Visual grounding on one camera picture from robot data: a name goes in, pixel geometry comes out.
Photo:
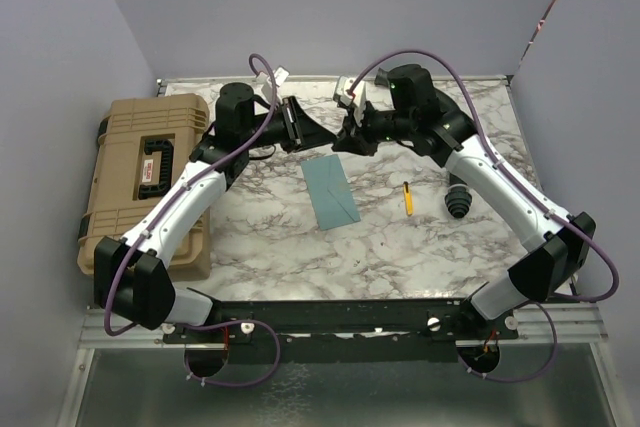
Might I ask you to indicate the tan plastic tool case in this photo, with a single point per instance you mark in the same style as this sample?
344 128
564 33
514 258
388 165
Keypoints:
143 146

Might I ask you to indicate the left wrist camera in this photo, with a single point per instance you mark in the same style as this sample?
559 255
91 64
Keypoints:
267 85

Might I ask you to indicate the teal envelope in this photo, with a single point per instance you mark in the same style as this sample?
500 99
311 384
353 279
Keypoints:
330 193

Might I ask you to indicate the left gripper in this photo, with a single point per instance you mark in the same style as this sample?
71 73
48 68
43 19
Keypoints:
302 131

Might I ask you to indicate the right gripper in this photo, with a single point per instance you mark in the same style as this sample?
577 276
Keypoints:
353 122

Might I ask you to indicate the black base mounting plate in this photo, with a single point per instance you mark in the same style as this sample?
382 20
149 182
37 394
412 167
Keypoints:
345 331

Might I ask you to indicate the yellow utility knife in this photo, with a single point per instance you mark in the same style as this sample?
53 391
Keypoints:
409 208

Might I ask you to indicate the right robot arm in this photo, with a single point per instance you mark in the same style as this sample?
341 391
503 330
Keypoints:
555 240

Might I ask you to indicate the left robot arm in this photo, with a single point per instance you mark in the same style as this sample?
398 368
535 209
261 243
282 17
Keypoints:
131 277

